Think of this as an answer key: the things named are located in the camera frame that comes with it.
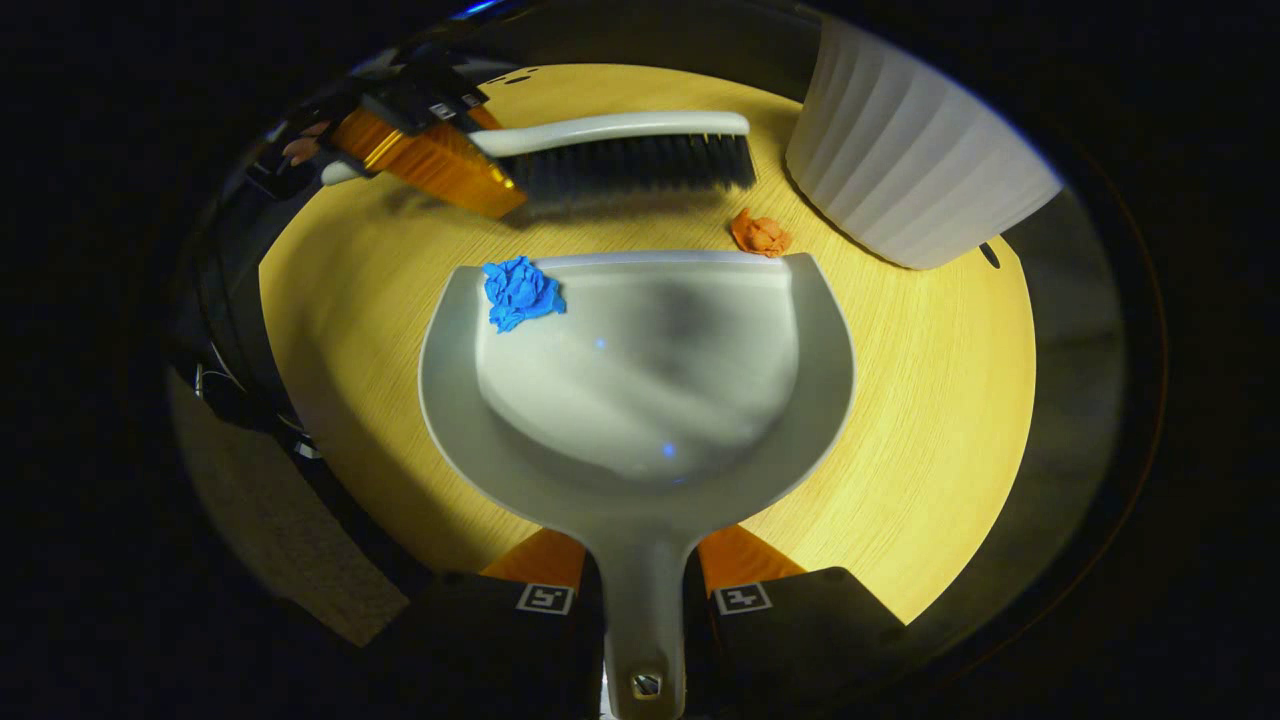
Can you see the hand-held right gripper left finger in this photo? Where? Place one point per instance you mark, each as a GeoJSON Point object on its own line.
{"type": "Point", "coordinates": [500, 650]}

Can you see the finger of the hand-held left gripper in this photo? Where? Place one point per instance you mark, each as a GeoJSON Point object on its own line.
{"type": "Point", "coordinates": [430, 160]}
{"type": "Point", "coordinates": [440, 85]}

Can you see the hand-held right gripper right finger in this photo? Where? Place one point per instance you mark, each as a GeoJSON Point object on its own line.
{"type": "Point", "coordinates": [790, 650]}

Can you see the blue paper trash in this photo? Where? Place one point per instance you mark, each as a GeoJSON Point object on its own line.
{"type": "Point", "coordinates": [520, 292]}

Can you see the small white broom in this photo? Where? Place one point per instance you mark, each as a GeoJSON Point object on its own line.
{"type": "Point", "coordinates": [620, 128]}

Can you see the grey plastic dustpan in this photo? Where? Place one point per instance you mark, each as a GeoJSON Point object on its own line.
{"type": "Point", "coordinates": [640, 400]}

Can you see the orange paper trash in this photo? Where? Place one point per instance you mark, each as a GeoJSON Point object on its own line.
{"type": "Point", "coordinates": [760, 235]}

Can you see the white ribbed garbage bin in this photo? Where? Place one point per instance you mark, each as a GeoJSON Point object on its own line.
{"type": "Point", "coordinates": [900, 150]}

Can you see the wooden desktop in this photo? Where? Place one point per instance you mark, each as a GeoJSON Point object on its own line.
{"type": "Point", "coordinates": [950, 400]}

